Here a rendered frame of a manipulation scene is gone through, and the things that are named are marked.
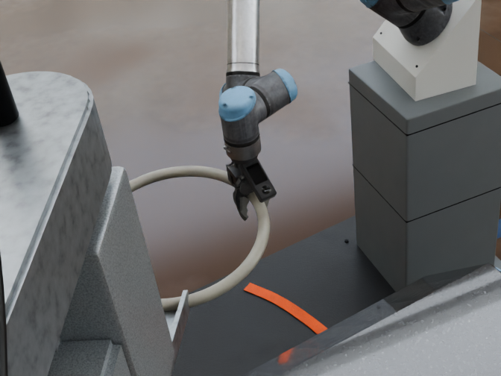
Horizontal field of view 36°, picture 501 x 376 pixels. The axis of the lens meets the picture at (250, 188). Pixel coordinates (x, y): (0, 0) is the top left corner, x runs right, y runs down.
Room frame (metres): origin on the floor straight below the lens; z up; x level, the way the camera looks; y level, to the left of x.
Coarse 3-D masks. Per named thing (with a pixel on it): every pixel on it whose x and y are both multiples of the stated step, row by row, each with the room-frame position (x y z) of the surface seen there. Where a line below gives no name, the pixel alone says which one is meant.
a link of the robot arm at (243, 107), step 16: (224, 96) 1.61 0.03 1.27; (240, 96) 1.60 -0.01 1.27; (256, 96) 1.62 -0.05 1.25; (224, 112) 1.58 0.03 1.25; (240, 112) 1.56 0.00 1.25; (256, 112) 1.59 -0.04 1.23; (224, 128) 1.59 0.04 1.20; (240, 128) 1.56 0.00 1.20; (256, 128) 1.59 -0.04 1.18; (240, 144) 1.57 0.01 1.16
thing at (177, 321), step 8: (184, 296) 1.27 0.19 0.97; (184, 304) 1.24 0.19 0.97; (168, 312) 1.27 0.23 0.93; (176, 312) 1.26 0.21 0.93; (184, 312) 1.22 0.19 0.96; (168, 320) 1.23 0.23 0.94; (176, 320) 1.17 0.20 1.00; (184, 320) 1.21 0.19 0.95; (168, 328) 1.20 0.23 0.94; (176, 328) 1.14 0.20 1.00; (184, 328) 1.19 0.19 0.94; (176, 336) 1.12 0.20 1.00; (176, 344) 1.11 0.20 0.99; (176, 352) 1.10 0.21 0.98
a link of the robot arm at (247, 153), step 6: (258, 144) 1.59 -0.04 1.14; (228, 150) 1.59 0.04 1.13; (234, 150) 1.57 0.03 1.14; (240, 150) 1.57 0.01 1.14; (246, 150) 1.57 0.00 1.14; (252, 150) 1.57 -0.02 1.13; (258, 150) 1.59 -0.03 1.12; (228, 156) 1.59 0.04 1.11; (234, 156) 1.58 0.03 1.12; (240, 156) 1.57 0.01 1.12; (246, 156) 1.57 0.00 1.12; (252, 156) 1.57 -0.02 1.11
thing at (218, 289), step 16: (144, 176) 1.73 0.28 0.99; (160, 176) 1.72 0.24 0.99; (176, 176) 1.73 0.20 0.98; (192, 176) 1.72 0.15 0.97; (208, 176) 1.70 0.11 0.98; (224, 176) 1.68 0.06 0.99; (256, 208) 1.54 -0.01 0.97; (256, 240) 1.43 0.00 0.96; (256, 256) 1.38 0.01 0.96; (240, 272) 1.33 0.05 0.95; (208, 288) 1.30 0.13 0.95; (224, 288) 1.30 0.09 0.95; (176, 304) 1.27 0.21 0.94; (192, 304) 1.27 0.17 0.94
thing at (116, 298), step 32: (128, 192) 0.92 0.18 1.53; (96, 224) 0.82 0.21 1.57; (128, 224) 0.89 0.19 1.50; (96, 256) 0.76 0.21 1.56; (128, 256) 0.85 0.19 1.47; (96, 288) 0.76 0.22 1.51; (128, 288) 0.82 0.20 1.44; (96, 320) 0.76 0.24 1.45; (128, 320) 0.78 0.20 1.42; (160, 320) 0.91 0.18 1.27; (128, 352) 0.76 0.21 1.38; (160, 352) 0.87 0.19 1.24
